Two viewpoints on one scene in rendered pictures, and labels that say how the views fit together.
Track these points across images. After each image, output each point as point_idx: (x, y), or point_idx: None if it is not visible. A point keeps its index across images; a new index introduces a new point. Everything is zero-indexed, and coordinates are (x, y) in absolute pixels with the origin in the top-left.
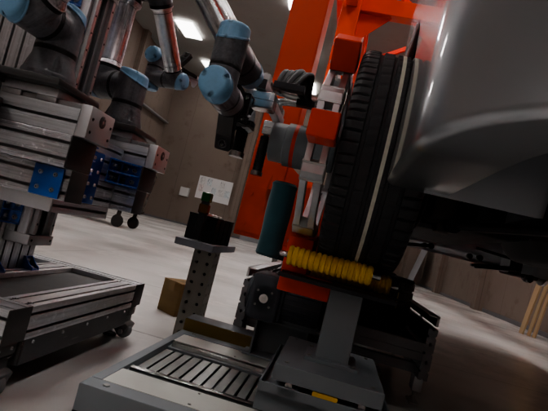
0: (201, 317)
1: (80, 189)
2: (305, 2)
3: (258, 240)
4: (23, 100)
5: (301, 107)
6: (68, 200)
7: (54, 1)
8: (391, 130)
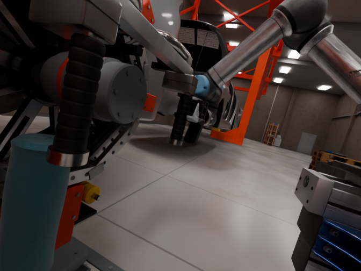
0: None
1: (301, 259)
2: None
3: (50, 254)
4: None
5: (132, 53)
6: (293, 260)
7: (357, 109)
8: None
